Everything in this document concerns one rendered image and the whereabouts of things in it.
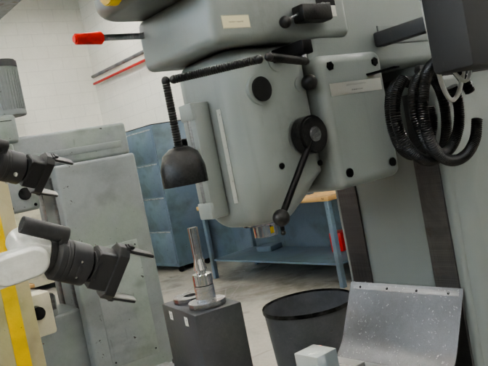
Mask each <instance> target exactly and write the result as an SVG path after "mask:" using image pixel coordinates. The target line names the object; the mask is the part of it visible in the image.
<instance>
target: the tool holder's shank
mask: <svg viewBox="0 0 488 366"><path fill-rule="evenodd" d="M187 231H188V235H189V239H190V245H191V249H192V256H193V262H194V271H196V274H197V275H201V274H204V273H206V269H207V266H206V263H205V261H204V258H203V252H202V248H201V244H200V238H199V234H198V227H190V228H187Z"/></svg>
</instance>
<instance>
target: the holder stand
mask: <svg viewBox="0 0 488 366"><path fill-rule="evenodd" d="M162 306H163V313H164V317H165V321H166V327H167V331H168V337H169V341H170V345H171V352H172V356H173V360H174V366H253V363H252V358H251V351H250V347H249V343H248V337H247V333H246V329H245V321H244V317H243V310H242V307H241V303H240V302H239V301H235V300H232V299H229V298H226V297H225V295H220V294H217V295H216V299H214V300H212V301H209V302H205V303H198V302H197V300H196V296H195V291H190V292H187V293H183V294H180V295H178V296H175V297H174V298H173V301H169V302H167V303H164V304H163V305H162Z"/></svg>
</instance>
